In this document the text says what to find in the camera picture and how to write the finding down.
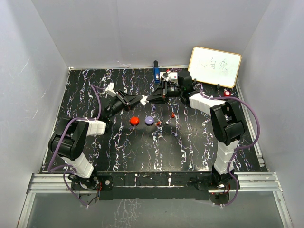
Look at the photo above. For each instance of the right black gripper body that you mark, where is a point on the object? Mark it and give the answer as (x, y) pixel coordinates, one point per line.
(174, 91)

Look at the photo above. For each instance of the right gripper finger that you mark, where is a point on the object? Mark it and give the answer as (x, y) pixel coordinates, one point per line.
(156, 99)
(160, 88)

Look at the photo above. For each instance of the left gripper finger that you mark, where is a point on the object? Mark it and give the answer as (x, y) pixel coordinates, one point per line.
(132, 104)
(128, 96)

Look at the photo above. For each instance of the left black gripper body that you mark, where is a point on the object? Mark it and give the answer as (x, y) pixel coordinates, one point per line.
(120, 103)

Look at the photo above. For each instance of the white earbud charging case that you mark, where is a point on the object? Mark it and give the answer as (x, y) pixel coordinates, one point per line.
(144, 98)

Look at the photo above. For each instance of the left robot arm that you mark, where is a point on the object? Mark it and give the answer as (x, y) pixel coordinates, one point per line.
(69, 137)

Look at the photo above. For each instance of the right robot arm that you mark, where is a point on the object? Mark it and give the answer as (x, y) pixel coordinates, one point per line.
(226, 118)

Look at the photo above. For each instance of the red earbud charging case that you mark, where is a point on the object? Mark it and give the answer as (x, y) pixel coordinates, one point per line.
(134, 121)

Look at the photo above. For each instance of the purple earbud charging case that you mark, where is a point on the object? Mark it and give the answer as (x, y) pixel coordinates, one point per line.
(149, 120)

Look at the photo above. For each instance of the white pink cardboard box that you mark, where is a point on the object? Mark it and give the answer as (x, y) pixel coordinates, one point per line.
(174, 77)

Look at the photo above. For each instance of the blue black device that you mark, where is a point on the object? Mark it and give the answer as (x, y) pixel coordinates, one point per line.
(156, 72)

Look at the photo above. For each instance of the red emergency stop button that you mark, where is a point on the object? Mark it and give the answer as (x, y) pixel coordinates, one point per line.
(227, 93)

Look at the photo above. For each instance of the black front base bar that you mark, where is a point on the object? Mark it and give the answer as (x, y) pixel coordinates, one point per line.
(198, 185)

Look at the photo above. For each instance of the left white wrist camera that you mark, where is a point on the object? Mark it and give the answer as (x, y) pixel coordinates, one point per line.
(110, 90)

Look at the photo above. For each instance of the white whiteboard with wooden frame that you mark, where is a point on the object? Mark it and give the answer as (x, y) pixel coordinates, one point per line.
(214, 67)

